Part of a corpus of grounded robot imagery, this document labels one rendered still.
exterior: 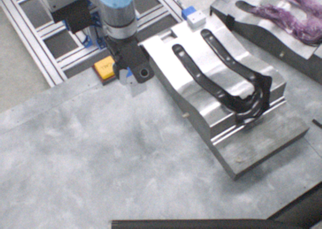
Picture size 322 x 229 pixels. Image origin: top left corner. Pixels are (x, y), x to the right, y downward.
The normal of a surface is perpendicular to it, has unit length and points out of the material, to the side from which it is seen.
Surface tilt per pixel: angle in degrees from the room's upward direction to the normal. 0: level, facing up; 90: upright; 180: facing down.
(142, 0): 0
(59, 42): 0
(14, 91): 0
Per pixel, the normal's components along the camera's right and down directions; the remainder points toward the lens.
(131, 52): 0.21, 0.00
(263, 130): -0.04, -0.47
